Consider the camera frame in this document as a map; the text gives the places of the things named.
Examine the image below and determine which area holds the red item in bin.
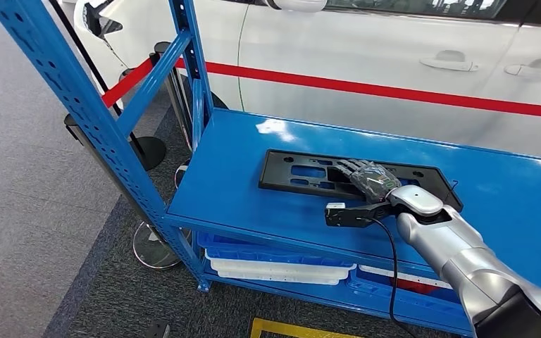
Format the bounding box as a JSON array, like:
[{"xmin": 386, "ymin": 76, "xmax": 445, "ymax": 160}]
[{"xmin": 392, "ymin": 278, "xmax": 440, "ymax": 296}]

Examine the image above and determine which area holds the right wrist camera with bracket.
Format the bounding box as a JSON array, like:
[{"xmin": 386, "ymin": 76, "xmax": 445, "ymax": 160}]
[{"xmin": 324, "ymin": 201, "xmax": 393, "ymax": 230}]

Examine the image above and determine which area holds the red barrier belt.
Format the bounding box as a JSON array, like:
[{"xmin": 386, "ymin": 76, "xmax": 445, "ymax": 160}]
[
  {"xmin": 101, "ymin": 56, "xmax": 156, "ymax": 109},
  {"xmin": 175, "ymin": 58, "xmax": 541, "ymax": 121}
]

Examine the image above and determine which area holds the black camera cable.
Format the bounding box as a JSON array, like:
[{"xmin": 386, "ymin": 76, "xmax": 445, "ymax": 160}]
[{"xmin": 367, "ymin": 215, "xmax": 421, "ymax": 338}]

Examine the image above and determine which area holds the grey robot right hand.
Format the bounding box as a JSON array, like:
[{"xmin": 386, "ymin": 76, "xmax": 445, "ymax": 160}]
[{"xmin": 337, "ymin": 158, "xmax": 402, "ymax": 205}]

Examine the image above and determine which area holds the blue metal shelf rack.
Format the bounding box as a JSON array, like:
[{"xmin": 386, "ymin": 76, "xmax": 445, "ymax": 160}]
[{"xmin": 0, "ymin": 0, "xmax": 541, "ymax": 338}]

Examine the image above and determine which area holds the black pole stand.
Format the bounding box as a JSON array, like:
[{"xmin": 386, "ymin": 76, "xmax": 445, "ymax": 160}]
[{"xmin": 47, "ymin": 0, "xmax": 168, "ymax": 172}]

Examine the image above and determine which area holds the white car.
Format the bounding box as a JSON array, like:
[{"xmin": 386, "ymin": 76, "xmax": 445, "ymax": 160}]
[{"xmin": 72, "ymin": 0, "xmax": 541, "ymax": 162}]

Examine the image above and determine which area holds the chrome stanchion post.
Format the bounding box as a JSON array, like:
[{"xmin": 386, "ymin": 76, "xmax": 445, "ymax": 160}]
[
  {"xmin": 152, "ymin": 41, "xmax": 194, "ymax": 190},
  {"xmin": 63, "ymin": 113, "xmax": 192, "ymax": 270}
]

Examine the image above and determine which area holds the black plastic frame part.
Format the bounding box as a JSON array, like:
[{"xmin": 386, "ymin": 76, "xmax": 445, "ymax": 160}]
[{"xmin": 258, "ymin": 149, "xmax": 464, "ymax": 213}]

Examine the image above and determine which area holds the yellow floor tape square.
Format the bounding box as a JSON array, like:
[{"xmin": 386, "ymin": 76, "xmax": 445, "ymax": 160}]
[{"xmin": 250, "ymin": 318, "xmax": 365, "ymax": 338}]

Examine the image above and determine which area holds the blue plastic bin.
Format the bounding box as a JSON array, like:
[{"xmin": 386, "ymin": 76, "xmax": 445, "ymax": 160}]
[
  {"xmin": 197, "ymin": 232, "xmax": 356, "ymax": 269},
  {"xmin": 347, "ymin": 268, "xmax": 474, "ymax": 334}
]

